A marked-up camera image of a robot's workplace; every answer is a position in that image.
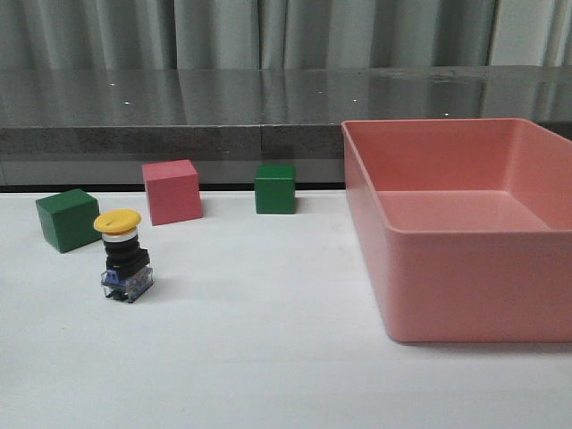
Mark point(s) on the pink plastic bin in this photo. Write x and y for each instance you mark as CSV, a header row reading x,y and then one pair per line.
x,y
465,227

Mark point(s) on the left green wooden cube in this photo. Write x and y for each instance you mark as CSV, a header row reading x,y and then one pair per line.
x,y
67,219

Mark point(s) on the green wooden cube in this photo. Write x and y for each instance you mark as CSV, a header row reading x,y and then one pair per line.
x,y
67,219
275,189

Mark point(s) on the right green wooden cube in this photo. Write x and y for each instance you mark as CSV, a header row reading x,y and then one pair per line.
x,y
275,189

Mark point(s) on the yellow push button switch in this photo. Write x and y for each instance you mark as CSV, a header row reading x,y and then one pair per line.
x,y
127,273

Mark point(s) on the grey curtain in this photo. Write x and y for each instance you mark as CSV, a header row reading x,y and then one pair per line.
x,y
220,35

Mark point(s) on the pink wooden cube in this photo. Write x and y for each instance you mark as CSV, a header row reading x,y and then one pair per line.
x,y
172,190

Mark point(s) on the grey stone counter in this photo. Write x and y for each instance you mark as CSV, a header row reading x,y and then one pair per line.
x,y
95,129

